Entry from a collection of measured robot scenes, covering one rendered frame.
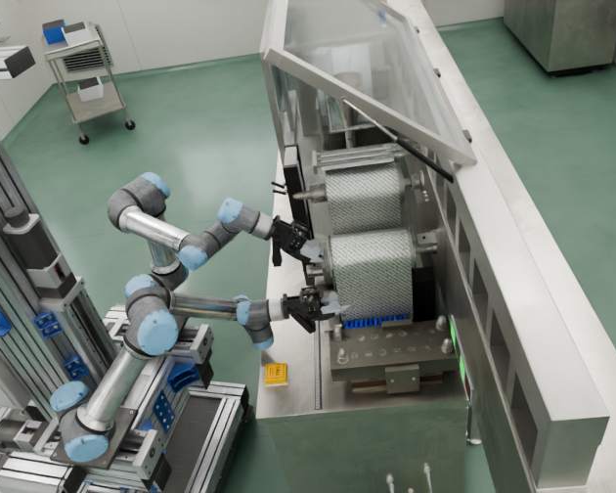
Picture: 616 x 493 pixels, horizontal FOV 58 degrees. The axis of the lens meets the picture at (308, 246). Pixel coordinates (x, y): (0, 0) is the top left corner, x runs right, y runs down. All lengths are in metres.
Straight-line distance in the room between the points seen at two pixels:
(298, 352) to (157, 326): 0.56
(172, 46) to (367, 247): 5.97
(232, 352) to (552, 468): 2.47
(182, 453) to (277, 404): 0.94
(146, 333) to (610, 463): 1.15
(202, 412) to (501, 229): 1.94
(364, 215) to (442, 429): 0.74
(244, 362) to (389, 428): 1.47
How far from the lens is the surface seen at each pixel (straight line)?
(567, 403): 0.91
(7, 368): 2.32
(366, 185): 1.83
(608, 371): 1.25
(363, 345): 1.79
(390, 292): 1.79
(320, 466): 2.07
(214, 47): 7.33
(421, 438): 1.96
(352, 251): 1.70
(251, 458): 2.85
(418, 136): 1.32
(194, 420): 2.79
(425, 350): 1.77
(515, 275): 1.08
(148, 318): 1.65
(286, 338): 2.02
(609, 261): 3.76
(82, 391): 1.94
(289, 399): 1.86
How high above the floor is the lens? 2.38
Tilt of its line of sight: 38 degrees down
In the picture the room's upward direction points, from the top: 11 degrees counter-clockwise
